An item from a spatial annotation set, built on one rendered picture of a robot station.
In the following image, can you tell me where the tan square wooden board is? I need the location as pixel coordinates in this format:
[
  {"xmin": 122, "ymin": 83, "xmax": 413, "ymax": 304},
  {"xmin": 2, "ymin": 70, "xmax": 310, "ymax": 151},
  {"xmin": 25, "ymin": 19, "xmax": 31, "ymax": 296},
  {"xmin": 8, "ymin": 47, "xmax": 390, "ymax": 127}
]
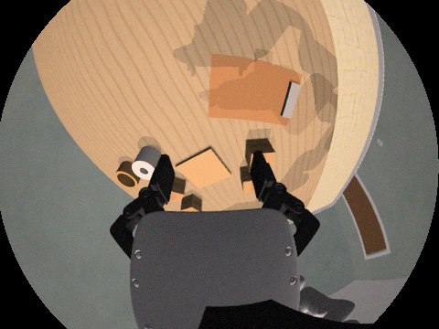
[{"xmin": 176, "ymin": 146, "xmax": 231, "ymax": 188}]

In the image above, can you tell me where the grey cylinder with white top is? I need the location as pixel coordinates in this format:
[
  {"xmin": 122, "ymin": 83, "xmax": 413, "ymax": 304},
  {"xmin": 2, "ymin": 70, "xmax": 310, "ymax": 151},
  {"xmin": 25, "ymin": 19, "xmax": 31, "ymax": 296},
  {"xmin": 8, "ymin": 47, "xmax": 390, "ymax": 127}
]
[{"xmin": 132, "ymin": 146, "xmax": 161, "ymax": 180}]

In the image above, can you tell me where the dark brown open cylinder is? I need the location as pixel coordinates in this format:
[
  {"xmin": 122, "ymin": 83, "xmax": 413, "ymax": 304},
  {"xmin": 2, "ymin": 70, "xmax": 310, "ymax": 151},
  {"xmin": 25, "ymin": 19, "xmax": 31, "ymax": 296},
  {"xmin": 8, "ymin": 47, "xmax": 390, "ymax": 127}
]
[{"xmin": 115, "ymin": 161, "xmax": 141, "ymax": 188}]

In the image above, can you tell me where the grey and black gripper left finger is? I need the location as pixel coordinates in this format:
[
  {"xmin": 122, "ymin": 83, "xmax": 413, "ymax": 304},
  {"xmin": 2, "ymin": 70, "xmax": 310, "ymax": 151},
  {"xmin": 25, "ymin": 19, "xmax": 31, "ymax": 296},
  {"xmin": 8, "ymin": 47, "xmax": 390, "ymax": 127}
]
[{"xmin": 110, "ymin": 154, "xmax": 175, "ymax": 259}]

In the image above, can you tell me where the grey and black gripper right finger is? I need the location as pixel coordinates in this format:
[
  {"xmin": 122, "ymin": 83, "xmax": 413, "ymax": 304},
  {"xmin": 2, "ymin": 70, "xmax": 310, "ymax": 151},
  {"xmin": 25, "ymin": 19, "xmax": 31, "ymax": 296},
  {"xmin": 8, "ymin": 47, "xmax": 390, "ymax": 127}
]
[{"xmin": 250, "ymin": 151, "xmax": 320, "ymax": 256}]

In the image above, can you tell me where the brown clipboard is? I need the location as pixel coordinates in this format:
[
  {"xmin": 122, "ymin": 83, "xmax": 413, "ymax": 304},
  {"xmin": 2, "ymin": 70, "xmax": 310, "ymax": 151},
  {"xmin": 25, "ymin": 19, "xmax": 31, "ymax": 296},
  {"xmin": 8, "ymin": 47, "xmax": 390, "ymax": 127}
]
[{"xmin": 209, "ymin": 54, "xmax": 303, "ymax": 126}]

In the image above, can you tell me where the brown cube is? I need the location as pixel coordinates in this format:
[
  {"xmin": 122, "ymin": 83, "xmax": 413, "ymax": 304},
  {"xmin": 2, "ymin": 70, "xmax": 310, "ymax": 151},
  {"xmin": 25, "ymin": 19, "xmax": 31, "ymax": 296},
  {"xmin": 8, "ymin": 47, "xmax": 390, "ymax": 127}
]
[
  {"xmin": 245, "ymin": 138, "xmax": 275, "ymax": 172},
  {"xmin": 240, "ymin": 166, "xmax": 254, "ymax": 194},
  {"xmin": 170, "ymin": 177, "xmax": 186, "ymax": 203},
  {"xmin": 180, "ymin": 194, "xmax": 202, "ymax": 211}
]

